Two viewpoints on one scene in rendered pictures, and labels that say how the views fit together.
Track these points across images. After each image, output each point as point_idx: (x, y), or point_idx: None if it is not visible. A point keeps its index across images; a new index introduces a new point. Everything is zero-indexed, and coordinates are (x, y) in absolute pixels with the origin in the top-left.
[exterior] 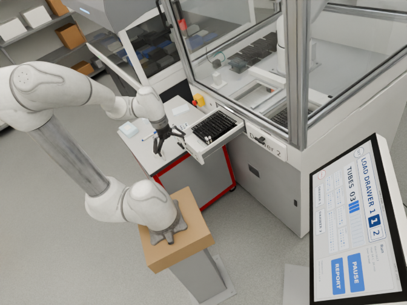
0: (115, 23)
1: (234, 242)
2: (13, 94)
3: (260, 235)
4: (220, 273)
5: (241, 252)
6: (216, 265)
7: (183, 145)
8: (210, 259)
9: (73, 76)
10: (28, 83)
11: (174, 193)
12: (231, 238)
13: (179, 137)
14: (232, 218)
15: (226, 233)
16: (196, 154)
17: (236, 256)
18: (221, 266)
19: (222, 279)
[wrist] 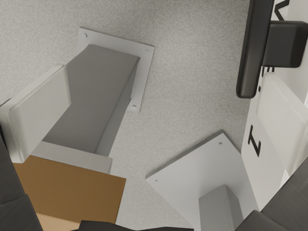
0: None
1: (192, 49)
2: None
3: (236, 70)
4: (136, 77)
5: (188, 71)
6: (139, 61)
7: (262, 112)
8: (112, 138)
9: None
10: None
11: (47, 221)
12: (194, 36)
13: (300, 135)
14: (228, 3)
15: (194, 21)
16: (261, 179)
17: (176, 71)
18: (144, 68)
19: (133, 85)
